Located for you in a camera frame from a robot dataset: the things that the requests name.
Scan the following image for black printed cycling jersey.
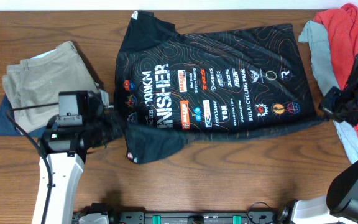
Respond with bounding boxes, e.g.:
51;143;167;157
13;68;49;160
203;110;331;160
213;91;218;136
114;11;323;164

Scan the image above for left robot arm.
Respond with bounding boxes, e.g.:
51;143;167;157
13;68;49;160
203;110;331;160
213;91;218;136
32;105;123;223

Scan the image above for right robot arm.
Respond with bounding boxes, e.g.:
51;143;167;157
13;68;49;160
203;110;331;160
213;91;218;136
280;54;358;223

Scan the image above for red garment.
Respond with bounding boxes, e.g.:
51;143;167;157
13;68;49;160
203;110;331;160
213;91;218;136
314;4;358;136

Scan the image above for light grey garment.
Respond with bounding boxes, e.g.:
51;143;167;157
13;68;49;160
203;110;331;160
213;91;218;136
298;21;358;164

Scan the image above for folded beige trousers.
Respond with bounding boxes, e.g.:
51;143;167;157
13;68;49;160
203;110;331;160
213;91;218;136
2;41;100;133

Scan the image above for folded navy blue garment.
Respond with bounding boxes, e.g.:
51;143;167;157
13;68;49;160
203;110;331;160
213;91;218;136
0;95;58;136

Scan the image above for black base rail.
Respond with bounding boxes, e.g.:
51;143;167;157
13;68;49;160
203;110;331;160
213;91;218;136
73;202;291;224

